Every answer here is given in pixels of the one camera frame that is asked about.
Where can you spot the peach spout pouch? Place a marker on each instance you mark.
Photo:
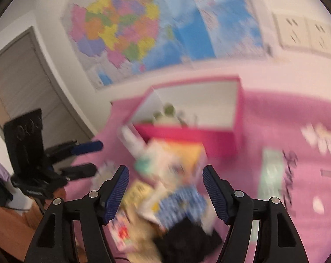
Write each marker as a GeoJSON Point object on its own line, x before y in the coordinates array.
{"type": "Point", "coordinates": [143, 241]}

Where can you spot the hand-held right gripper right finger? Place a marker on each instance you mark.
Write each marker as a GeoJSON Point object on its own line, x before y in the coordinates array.
{"type": "Point", "coordinates": [214, 194]}

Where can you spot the white package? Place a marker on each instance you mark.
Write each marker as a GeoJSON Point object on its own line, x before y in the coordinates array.
{"type": "Point", "coordinates": [132, 141]}

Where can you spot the grey door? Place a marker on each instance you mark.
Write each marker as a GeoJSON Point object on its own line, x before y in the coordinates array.
{"type": "Point", "coordinates": [22, 82]}

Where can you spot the floral packet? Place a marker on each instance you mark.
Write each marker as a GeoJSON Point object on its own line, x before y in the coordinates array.
{"type": "Point", "coordinates": [121, 230]}

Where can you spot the pink printed bedsheet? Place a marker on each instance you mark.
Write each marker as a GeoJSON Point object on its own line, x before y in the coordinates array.
{"type": "Point", "coordinates": [291, 120]}

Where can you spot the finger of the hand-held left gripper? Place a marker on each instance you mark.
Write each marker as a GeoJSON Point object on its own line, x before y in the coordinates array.
{"type": "Point", "coordinates": [80, 170]}
{"type": "Point", "coordinates": [86, 147]}

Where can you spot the yellow tissue pack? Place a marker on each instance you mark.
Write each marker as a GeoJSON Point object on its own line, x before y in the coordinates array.
{"type": "Point", "coordinates": [136, 194]}

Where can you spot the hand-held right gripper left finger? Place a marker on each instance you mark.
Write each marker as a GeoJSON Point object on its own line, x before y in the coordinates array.
{"type": "Point", "coordinates": [117, 194]}

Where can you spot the white wall power outlet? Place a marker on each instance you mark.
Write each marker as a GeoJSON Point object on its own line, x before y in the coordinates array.
{"type": "Point", "coordinates": [290, 31]}
{"type": "Point", "coordinates": [320, 35]}

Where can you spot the black cloth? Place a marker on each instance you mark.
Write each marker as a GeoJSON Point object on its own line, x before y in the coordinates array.
{"type": "Point", "coordinates": [184, 243]}

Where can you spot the pastel tissue pack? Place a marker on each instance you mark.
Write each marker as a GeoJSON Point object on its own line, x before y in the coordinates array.
{"type": "Point", "coordinates": [176, 156]}

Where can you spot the pink storage box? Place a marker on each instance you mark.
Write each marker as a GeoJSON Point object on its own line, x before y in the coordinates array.
{"type": "Point", "coordinates": [187, 139]}

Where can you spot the colourful wall map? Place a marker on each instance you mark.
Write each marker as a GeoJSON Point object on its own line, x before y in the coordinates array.
{"type": "Point", "coordinates": [121, 19]}

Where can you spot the green plush toy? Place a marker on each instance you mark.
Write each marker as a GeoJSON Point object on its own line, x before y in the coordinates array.
{"type": "Point", "coordinates": [168, 110]}

